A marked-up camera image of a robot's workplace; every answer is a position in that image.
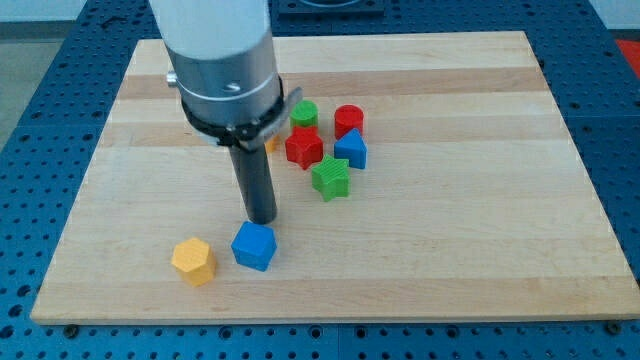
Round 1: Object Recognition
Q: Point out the blue cube block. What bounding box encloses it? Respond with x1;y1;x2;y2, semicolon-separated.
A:
231;221;277;272

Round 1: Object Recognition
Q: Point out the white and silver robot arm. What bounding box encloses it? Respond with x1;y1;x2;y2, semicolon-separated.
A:
149;0;302;151

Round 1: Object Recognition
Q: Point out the green star block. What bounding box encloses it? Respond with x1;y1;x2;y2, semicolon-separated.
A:
311;154;350;202

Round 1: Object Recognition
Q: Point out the red star block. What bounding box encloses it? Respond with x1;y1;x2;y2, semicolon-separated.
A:
285;126;324;170

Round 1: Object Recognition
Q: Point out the blue triangle block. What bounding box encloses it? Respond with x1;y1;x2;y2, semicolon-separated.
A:
334;129;368;169

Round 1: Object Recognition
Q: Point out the yellow block behind rod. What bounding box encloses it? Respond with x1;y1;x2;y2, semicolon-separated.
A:
264;135;280;154

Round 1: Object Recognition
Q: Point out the red cylinder block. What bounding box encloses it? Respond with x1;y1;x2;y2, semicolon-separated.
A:
334;104;364;139

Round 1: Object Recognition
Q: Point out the green cylinder block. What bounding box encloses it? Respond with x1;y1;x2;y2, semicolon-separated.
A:
290;100;319;128

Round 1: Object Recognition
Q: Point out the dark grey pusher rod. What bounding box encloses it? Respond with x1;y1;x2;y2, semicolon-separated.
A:
229;146;277;225

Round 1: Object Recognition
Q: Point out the light wooden board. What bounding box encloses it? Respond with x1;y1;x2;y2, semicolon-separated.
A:
31;31;639;325

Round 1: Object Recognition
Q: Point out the yellow hexagon block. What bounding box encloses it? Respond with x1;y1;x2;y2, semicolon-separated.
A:
171;237;216;287

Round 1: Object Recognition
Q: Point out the red object at edge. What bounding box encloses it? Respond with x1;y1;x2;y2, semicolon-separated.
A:
616;39;640;78

